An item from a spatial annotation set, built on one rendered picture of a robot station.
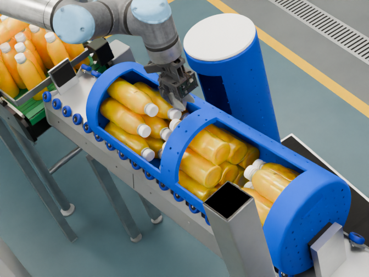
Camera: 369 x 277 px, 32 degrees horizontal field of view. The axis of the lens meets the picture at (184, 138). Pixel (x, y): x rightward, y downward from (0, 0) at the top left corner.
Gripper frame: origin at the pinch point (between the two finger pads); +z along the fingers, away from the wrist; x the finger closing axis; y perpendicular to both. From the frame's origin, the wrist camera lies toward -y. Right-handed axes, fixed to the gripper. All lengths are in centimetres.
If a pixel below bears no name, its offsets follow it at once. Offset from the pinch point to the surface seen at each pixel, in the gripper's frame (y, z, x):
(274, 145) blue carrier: 27.6, 6.5, 8.2
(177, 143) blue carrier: 4.6, 6.0, -7.4
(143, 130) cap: -16.8, 14.8, -6.1
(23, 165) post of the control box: -102, 68, -30
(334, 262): 52, 30, 0
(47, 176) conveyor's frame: -119, 97, -20
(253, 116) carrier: -26, 56, 44
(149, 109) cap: -17.0, 9.4, -1.4
